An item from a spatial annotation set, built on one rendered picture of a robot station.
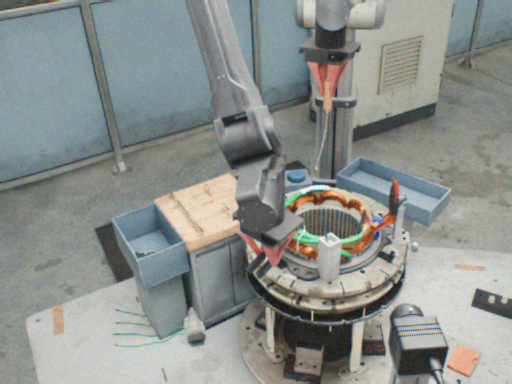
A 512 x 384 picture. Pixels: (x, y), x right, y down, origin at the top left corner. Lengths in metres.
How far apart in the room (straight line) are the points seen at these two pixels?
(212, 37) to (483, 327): 0.96
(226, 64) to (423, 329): 0.43
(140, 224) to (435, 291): 0.76
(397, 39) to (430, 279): 2.19
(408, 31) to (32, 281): 2.55
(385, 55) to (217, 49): 2.69
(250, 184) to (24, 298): 2.11
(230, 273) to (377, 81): 2.39
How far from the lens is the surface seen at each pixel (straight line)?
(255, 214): 0.72
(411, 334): 0.52
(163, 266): 1.14
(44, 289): 2.73
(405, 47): 3.48
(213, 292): 1.26
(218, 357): 1.27
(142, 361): 1.29
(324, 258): 0.94
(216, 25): 0.75
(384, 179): 1.37
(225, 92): 0.74
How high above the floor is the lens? 1.79
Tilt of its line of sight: 35 degrees down
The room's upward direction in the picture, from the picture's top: 3 degrees counter-clockwise
